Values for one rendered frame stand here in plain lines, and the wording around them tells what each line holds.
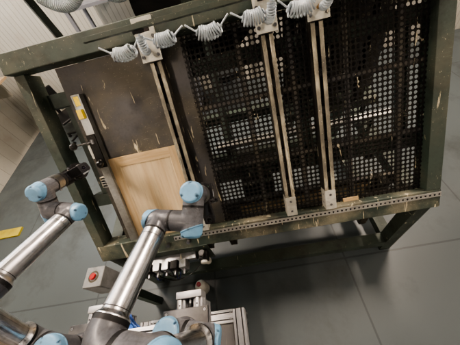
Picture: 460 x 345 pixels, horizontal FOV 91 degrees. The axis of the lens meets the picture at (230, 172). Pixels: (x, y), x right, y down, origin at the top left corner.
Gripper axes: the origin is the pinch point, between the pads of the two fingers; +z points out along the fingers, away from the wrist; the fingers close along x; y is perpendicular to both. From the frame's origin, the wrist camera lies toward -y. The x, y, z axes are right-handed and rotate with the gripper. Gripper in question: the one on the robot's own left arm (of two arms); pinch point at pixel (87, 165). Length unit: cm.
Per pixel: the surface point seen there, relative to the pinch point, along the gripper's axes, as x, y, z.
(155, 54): -24, -67, 1
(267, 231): 93, -63, 7
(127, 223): 42.0, 12.0, 8.1
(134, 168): 15.0, -15.5, 10.6
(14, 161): -97, 287, 240
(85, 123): -20.0, -10.5, 8.3
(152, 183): 28.5, -18.6, 10.5
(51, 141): -23.0, 13.1, 7.3
